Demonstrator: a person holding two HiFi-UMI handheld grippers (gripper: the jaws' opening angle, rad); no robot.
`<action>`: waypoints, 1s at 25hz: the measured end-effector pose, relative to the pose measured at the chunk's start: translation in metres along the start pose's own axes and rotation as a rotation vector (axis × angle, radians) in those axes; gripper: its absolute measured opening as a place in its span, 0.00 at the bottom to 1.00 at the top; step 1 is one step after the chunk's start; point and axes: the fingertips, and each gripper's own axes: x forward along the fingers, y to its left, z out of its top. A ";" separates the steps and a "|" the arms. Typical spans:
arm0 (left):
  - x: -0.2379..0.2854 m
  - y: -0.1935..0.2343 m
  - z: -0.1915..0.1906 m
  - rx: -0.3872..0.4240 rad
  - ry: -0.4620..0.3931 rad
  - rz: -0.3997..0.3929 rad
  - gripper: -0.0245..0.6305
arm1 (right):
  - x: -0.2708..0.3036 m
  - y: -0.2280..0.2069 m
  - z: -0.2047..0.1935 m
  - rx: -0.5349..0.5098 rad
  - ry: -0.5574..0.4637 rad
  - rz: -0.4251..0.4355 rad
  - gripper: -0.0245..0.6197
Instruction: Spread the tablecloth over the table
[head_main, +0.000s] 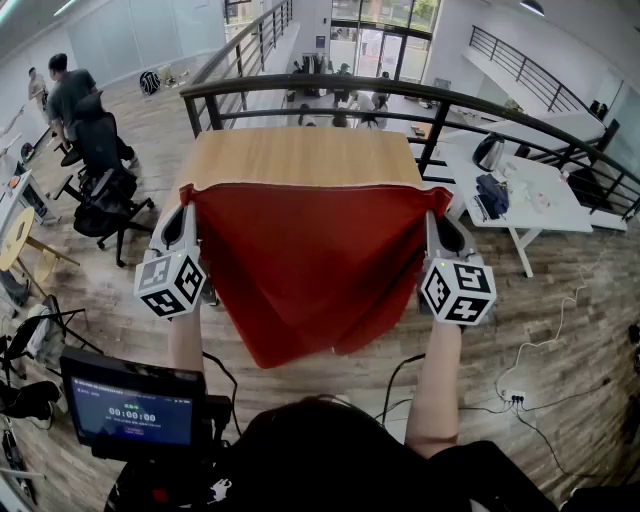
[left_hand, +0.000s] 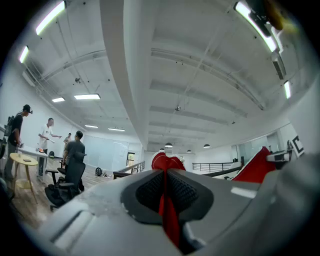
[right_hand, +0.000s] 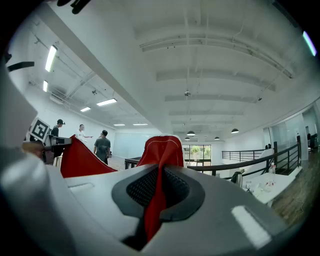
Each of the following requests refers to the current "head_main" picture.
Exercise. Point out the yellow round wooden table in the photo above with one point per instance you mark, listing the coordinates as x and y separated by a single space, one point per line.
17 235

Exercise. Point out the person's black shirt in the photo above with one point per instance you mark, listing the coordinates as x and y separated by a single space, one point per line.
475 480

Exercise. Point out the white power strip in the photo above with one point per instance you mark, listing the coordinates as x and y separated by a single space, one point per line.
514 397

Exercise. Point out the red cloth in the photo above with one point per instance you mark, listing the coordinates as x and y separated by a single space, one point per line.
300 260

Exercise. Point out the person's left forearm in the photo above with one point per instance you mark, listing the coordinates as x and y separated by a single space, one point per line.
185 340

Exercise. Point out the black white striped bag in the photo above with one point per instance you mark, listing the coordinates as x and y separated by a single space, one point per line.
149 83

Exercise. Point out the ceiling pendant lamp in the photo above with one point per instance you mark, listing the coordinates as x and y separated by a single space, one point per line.
532 6

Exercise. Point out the white table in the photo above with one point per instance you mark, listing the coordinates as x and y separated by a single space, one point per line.
550 210

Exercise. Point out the glass entrance door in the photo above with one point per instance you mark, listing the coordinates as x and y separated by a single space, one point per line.
390 52

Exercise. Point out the black monitor screen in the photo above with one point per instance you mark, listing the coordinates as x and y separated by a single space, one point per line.
130 415

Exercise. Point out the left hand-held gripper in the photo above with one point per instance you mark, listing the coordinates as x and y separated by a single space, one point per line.
170 280

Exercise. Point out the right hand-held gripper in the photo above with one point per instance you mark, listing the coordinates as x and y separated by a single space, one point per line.
457 292

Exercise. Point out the grey garment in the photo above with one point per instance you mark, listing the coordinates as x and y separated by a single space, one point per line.
45 335

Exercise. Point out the dark blue cloth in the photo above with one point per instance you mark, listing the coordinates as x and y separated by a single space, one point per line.
492 195

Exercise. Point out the clear plastic bag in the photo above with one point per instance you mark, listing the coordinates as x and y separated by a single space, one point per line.
537 195

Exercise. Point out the person's right forearm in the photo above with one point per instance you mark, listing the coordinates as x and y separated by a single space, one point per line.
435 380

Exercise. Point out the black folding chair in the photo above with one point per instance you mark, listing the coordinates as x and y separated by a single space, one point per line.
60 320

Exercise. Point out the black office chair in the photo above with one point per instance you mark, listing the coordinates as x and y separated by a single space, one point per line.
100 145

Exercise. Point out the steel kettle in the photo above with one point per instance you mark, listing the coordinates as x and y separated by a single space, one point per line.
489 152

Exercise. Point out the black balcony railing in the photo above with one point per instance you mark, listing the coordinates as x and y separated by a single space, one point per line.
525 62

